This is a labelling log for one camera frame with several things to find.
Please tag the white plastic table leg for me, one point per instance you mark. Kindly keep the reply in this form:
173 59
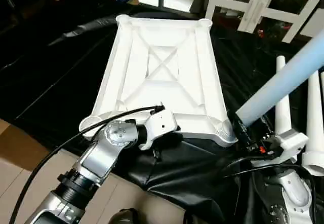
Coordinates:
314 133
322 89
283 112
283 87

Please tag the white plastic table top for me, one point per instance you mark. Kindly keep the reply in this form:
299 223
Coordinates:
162 67

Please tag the grey left robot foot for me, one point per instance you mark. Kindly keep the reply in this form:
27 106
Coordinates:
124 217

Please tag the white glass door cabinet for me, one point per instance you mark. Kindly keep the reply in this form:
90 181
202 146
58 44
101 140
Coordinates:
253 3

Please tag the black mat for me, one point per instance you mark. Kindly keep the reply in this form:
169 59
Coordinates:
50 82

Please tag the flat brown cardboard sheet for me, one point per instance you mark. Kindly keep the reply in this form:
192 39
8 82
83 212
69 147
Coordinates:
25 148

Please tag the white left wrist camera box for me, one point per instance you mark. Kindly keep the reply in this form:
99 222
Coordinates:
159 127

